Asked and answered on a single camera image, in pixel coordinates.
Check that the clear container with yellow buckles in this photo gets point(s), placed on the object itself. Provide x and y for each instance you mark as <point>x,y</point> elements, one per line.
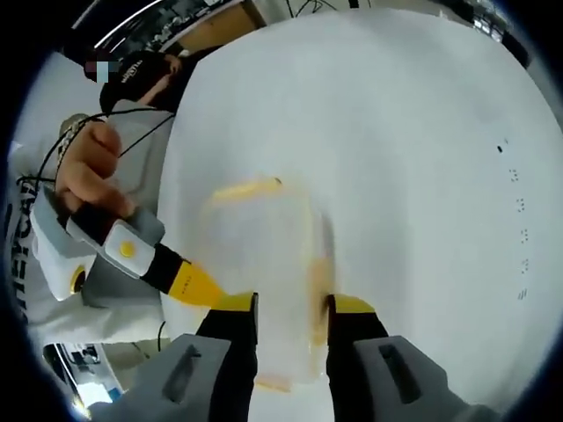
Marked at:
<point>272,272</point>

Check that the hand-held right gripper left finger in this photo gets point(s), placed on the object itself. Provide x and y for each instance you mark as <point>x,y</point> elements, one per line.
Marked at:
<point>228,351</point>

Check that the person in grey shirt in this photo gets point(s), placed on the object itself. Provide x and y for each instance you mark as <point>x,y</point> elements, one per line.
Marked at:
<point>110,316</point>

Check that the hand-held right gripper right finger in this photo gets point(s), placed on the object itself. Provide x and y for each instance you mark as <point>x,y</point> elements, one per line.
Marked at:
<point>365,351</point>

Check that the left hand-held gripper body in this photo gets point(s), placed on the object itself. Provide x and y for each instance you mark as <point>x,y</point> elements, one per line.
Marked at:
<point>127,246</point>

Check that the person's left hand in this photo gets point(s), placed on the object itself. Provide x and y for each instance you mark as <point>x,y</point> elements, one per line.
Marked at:
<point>88,176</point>

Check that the brown wooden desk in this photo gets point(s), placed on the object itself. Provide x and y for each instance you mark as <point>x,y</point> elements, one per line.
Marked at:
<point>224,26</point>

